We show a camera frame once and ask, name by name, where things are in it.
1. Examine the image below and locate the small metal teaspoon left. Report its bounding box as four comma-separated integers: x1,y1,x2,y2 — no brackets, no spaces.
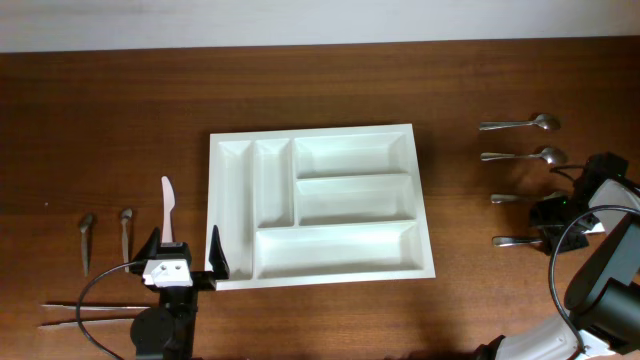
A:
79,213,94,276

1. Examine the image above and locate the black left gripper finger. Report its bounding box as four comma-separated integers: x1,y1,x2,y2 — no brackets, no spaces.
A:
208,225,230,279
130,227,161,274

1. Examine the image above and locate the metal fork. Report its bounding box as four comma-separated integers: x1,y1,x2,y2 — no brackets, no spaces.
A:
490,191,567,204
492,236,543,247

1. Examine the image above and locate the small metal teaspoon right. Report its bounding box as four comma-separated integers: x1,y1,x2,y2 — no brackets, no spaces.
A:
120,208,133,263

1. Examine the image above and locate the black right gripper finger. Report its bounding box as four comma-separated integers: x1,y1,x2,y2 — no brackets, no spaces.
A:
529,197,568,228
542,224,589,255

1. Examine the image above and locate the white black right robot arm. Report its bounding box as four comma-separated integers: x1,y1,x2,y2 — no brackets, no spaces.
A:
472,152,639,360

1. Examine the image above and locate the upper metal chopstick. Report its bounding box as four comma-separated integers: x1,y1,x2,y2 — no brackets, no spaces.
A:
40,304,150,311

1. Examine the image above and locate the metal spoon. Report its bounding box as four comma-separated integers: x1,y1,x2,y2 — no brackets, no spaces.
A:
479,113,561,131
480,147,568,165

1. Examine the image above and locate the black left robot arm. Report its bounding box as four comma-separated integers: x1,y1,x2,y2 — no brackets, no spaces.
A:
130,227,230,360

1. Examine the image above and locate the white cutlery tray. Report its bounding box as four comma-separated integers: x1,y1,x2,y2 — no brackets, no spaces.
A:
207,124,435,290

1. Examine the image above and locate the pink plastic knife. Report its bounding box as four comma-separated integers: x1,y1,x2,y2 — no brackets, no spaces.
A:
161,176,176,243

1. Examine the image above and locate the small metal teaspoon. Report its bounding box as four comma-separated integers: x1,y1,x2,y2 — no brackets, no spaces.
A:
120,208,133,263
79,213,94,276

